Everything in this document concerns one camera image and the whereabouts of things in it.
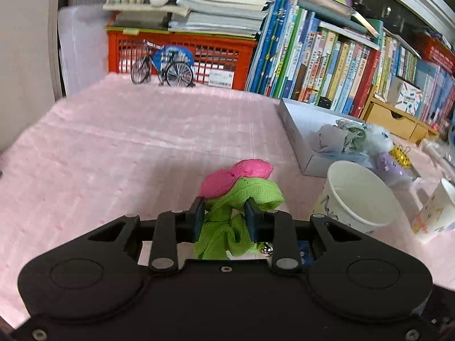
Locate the white fluffy plush toy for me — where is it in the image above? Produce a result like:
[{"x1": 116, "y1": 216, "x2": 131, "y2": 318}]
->
[{"x1": 363, "y1": 123, "x2": 394, "y2": 157}]

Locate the model bicycle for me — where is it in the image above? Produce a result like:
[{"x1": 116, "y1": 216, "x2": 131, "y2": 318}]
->
[{"x1": 130, "y1": 39, "x2": 196, "y2": 88}]

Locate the purple plush toy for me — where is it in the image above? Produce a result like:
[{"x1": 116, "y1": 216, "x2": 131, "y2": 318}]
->
[{"x1": 369, "y1": 150, "x2": 415, "y2": 189}]

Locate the light blue cloth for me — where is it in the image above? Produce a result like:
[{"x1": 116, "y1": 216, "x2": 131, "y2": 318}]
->
[{"x1": 333, "y1": 150, "x2": 371, "y2": 166}]

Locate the stack of grey paperback books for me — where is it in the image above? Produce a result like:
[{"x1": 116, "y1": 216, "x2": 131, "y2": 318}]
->
[{"x1": 102, "y1": 0, "x2": 271, "y2": 42}]

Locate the pink tablecloth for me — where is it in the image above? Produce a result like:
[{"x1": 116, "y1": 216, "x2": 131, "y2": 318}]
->
[{"x1": 0, "y1": 73, "x2": 455, "y2": 328}]

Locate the flat picture books pile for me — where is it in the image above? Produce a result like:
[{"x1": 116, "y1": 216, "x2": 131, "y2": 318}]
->
[{"x1": 296, "y1": 0, "x2": 385, "y2": 40}]

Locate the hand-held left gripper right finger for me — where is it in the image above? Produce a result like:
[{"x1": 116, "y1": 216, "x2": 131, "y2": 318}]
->
[{"x1": 243, "y1": 198, "x2": 359, "y2": 275}]

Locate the white printed paper cup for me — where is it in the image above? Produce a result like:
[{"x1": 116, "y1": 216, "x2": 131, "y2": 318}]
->
[
  {"x1": 312, "y1": 160, "x2": 401, "y2": 237},
  {"x1": 411, "y1": 178, "x2": 455, "y2": 245}
]

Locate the blue round card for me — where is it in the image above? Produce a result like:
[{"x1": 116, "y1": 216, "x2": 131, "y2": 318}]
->
[{"x1": 152, "y1": 44, "x2": 195, "y2": 76}]

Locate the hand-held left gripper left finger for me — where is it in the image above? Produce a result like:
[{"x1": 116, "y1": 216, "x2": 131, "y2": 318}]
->
[{"x1": 89, "y1": 197, "x2": 207, "y2": 275}]

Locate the translucent plastic bin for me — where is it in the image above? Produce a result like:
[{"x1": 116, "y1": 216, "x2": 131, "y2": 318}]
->
[{"x1": 57, "y1": 3, "x2": 111, "y2": 97}]

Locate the red basket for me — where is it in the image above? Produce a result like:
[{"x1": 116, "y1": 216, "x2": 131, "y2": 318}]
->
[{"x1": 413, "y1": 30, "x2": 455, "y2": 76}]

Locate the green grey cloth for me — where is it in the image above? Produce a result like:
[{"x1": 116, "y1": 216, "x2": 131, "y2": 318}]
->
[{"x1": 336, "y1": 118, "x2": 367, "y2": 150}]

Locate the green and pink fabric flower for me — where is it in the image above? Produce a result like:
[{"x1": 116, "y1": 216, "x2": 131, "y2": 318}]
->
[{"x1": 194, "y1": 158, "x2": 287, "y2": 261}]

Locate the wooden drawer organizer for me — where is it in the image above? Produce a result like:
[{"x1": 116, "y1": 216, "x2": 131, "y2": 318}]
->
[{"x1": 362, "y1": 85, "x2": 442, "y2": 145}]

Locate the row of colourful upright books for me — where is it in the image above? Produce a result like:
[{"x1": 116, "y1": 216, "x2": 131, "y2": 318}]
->
[{"x1": 245, "y1": 0, "x2": 455, "y2": 126}]

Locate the red plastic crate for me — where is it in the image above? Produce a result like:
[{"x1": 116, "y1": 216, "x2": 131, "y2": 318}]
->
[{"x1": 106, "y1": 28, "x2": 258, "y2": 92}]

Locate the white colourful printed box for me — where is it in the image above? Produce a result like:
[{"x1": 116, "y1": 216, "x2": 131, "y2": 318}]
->
[{"x1": 385, "y1": 77, "x2": 424, "y2": 116}]

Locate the grey cardboard box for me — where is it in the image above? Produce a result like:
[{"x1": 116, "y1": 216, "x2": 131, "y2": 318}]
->
[{"x1": 277, "y1": 97, "x2": 375, "y2": 177}]

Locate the gold binder clip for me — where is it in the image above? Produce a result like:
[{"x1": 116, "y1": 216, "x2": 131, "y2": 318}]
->
[{"x1": 389, "y1": 144, "x2": 413, "y2": 170}]

